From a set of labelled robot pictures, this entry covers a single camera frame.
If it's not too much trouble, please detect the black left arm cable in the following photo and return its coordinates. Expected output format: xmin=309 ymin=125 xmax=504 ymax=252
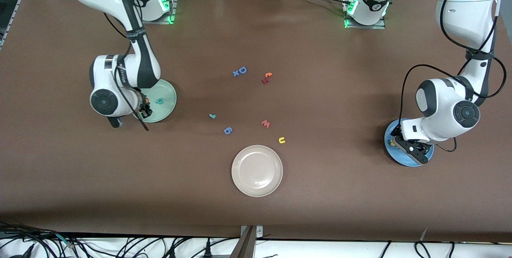
xmin=399 ymin=0 xmax=508 ymax=153

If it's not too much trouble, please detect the teal cable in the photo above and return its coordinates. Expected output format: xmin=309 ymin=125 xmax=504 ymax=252
xmin=55 ymin=233 xmax=76 ymax=249

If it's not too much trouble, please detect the aluminium table bracket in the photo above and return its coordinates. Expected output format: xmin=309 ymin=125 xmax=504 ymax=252
xmin=229 ymin=225 xmax=264 ymax=258

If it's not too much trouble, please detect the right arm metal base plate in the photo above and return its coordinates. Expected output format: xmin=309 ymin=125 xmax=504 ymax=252
xmin=142 ymin=0 xmax=177 ymax=24

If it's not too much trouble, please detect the light green plate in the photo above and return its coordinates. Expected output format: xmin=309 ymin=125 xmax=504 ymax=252
xmin=138 ymin=79 xmax=177 ymax=123

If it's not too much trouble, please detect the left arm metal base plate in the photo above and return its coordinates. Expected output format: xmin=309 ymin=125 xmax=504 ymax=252
xmin=343 ymin=0 xmax=386 ymax=30

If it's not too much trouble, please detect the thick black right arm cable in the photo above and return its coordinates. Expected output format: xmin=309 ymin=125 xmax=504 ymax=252
xmin=103 ymin=0 xmax=140 ymax=50

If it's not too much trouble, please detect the blue plate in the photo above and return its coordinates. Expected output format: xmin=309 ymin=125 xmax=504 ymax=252
xmin=384 ymin=119 xmax=434 ymax=167

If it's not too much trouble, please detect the beige plate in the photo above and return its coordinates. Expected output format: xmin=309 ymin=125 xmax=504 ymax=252
xmin=231 ymin=145 xmax=283 ymax=198

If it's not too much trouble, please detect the looped black cable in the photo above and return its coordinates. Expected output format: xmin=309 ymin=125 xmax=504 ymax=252
xmin=413 ymin=241 xmax=432 ymax=258

